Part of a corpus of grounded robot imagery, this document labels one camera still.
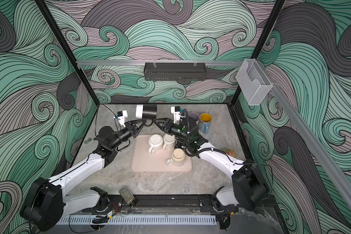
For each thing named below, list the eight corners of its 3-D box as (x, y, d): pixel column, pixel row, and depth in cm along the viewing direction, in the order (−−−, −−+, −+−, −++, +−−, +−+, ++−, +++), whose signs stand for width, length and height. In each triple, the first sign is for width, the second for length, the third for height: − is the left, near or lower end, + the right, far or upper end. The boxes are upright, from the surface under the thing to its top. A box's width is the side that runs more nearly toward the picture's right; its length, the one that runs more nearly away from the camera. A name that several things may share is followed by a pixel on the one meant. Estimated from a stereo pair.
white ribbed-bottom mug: (148, 155, 92) (147, 149, 86) (150, 140, 99) (149, 134, 93) (162, 155, 92) (161, 149, 86) (163, 140, 99) (162, 134, 93)
